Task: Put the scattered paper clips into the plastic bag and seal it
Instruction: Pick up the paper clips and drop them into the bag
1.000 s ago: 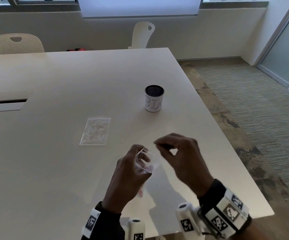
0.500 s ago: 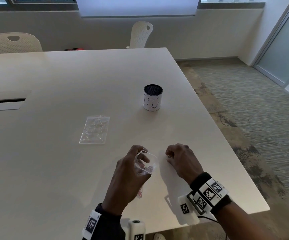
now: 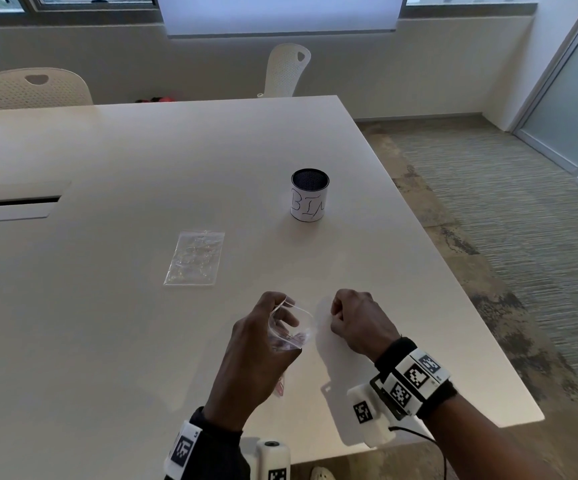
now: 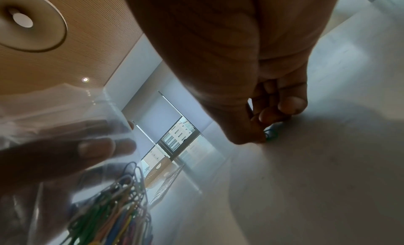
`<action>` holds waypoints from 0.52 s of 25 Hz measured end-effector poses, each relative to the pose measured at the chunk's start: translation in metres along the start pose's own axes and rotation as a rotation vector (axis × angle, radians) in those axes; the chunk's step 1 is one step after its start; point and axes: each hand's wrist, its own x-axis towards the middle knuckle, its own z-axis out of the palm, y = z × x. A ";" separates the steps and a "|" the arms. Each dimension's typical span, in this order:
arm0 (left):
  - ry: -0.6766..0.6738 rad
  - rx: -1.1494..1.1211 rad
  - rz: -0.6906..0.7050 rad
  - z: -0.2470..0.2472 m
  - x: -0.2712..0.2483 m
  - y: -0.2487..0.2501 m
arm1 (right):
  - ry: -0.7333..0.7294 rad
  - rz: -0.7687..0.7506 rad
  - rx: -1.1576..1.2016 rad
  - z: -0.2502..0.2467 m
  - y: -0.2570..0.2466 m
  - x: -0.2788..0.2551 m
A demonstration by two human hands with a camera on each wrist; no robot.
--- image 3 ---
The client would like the person's left hand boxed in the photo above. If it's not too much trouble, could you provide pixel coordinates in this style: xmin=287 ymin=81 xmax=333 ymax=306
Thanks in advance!
xmin=202 ymin=291 xmax=302 ymax=433

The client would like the person's right hand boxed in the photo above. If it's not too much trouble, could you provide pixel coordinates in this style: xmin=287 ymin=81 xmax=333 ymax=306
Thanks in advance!
xmin=328 ymin=288 xmax=402 ymax=363

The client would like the pile of colourful paper clips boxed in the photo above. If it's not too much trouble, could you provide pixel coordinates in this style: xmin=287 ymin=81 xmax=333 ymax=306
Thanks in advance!
xmin=271 ymin=329 xmax=312 ymax=398

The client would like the smooth clear plastic bag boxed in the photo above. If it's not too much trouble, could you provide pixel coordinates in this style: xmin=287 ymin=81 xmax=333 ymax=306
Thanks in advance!
xmin=267 ymin=297 xmax=318 ymax=398

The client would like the crinkled clear plastic bag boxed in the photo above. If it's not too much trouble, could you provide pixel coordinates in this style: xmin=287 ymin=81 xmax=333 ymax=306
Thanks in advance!
xmin=163 ymin=230 xmax=226 ymax=287

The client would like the white paper cup black rim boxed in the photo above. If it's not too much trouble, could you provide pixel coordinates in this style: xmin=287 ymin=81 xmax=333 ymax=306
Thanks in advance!
xmin=290 ymin=168 xmax=331 ymax=223

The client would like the marker-tagged black wristband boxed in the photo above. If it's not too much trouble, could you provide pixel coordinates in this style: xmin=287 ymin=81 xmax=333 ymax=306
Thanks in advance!
xmin=163 ymin=407 xmax=252 ymax=480
xmin=374 ymin=337 xmax=459 ymax=421

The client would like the white table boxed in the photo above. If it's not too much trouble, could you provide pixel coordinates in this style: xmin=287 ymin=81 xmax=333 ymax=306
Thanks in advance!
xmin=0 ymin=94 xmax=546 ymax=480

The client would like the white perforated chair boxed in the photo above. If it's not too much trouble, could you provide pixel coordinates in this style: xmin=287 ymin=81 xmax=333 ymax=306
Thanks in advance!
xmin=257 ymin=42 xmax=312 ymax=98
xmin=0 ymin=67 xmax=93 ymax=111

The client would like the frosted glass door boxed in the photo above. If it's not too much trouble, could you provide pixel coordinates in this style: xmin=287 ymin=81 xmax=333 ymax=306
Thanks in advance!
xmin=514 ymin=0 xmax=578 ymax=175

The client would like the white roller blind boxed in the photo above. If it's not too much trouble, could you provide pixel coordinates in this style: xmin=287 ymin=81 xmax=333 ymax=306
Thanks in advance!
xmin=156 ymin=0 xmax=406 ymax=38

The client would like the white cylindrical wrist camera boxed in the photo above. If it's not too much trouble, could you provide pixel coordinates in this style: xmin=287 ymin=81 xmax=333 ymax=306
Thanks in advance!
xmin=346 ymin=382 xmax=399 ymax=448
xmin=254 ymin=439 xmax=292 ymax=480

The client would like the black cable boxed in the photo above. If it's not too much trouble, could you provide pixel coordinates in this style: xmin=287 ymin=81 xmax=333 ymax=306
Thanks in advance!
xmin=388 ymin=425 xmax=448 ymax=480

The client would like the table cable slot cover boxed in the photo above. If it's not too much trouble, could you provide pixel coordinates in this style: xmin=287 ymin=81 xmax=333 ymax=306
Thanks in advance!
xmin=0 ymin=181 xmax=72 ymax=225

